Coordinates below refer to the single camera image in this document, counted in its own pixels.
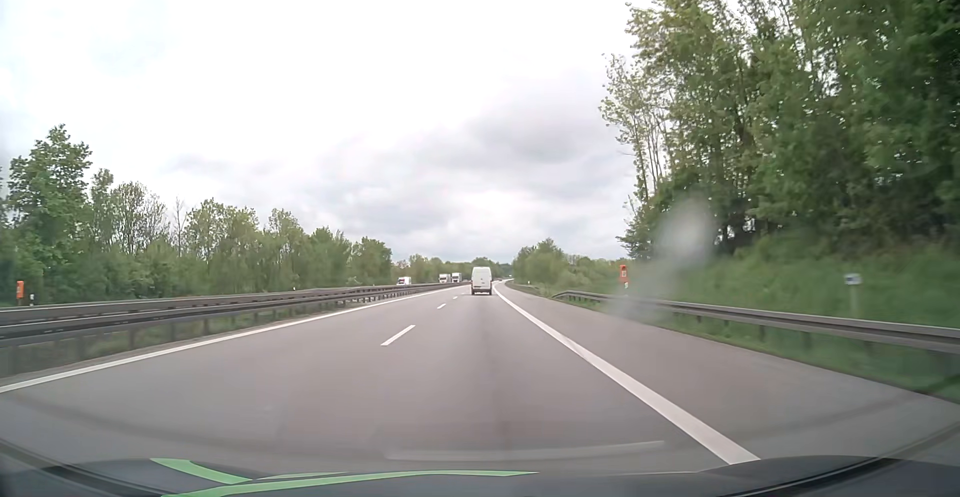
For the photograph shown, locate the grass bank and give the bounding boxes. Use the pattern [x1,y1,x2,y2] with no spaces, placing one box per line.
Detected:
[504,238,960,402]

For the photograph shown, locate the grey metal guard rail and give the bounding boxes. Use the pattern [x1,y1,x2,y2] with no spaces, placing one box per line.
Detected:
[505,281,960,355]

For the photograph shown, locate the row of distant trees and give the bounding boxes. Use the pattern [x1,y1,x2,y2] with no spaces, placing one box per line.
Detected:
[393,238,625,292]

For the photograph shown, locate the grey asphalt road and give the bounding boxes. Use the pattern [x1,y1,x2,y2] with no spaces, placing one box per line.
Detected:
[0,280,960,477]

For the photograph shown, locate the grass median strip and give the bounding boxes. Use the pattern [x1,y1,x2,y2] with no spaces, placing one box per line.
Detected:
[0,287,451,381]

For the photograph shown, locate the grey double guard rail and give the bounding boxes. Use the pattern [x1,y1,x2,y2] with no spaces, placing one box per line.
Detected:
[0,281,468,348]

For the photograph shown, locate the road markings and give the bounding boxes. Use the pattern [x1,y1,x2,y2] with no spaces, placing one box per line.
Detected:
[0,281,761,465]

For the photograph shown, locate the wood of green trees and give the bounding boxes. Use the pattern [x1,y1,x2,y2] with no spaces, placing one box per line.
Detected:
[600,0,960,261]

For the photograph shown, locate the car's own bonnet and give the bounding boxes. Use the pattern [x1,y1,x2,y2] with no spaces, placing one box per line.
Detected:
[0,437,960,497]

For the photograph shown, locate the row of green trees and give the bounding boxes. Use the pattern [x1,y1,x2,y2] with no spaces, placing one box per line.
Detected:
[0,125,396,307]

